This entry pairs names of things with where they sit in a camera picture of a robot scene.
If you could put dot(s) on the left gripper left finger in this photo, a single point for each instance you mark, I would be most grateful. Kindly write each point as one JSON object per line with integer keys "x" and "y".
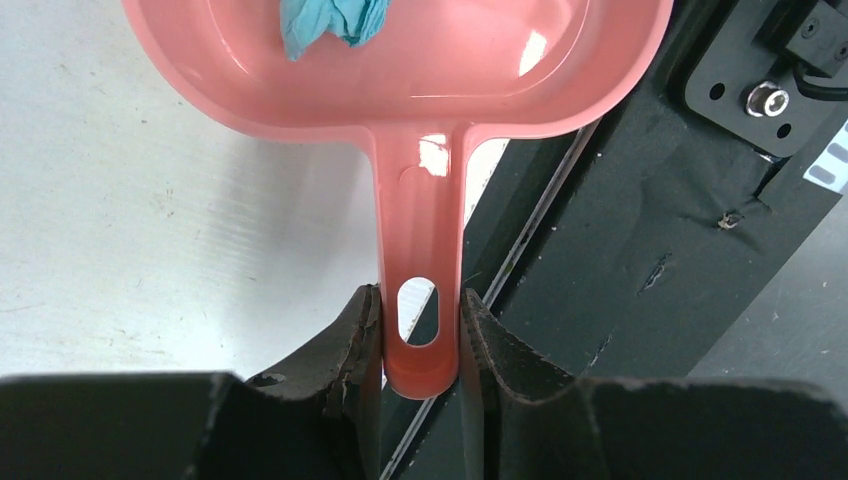
{"x": 313, "y": 415}

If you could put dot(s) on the pink plastic dustpan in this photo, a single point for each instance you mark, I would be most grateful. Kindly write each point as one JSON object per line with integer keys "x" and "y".
{"x": 438, "y": 80}

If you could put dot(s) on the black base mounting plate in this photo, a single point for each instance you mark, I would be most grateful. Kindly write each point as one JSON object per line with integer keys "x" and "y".
{"x": 626, "y": 251}

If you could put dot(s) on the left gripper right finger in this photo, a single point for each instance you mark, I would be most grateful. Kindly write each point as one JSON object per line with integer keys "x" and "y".
{"x": 524, "y": 417}

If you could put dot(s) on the light blue paper scrap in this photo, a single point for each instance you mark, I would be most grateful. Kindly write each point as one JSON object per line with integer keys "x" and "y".
{"x": 302, "y": 22}

